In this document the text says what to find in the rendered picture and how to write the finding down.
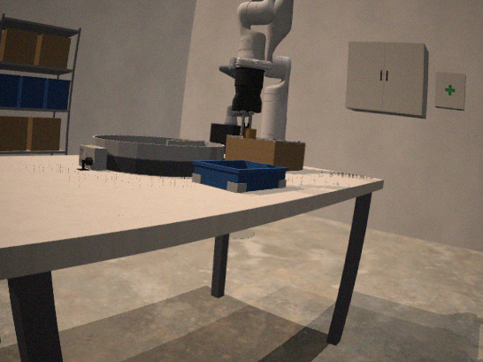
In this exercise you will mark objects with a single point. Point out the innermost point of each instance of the blue square tray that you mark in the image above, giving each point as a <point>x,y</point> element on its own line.
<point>239,175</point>

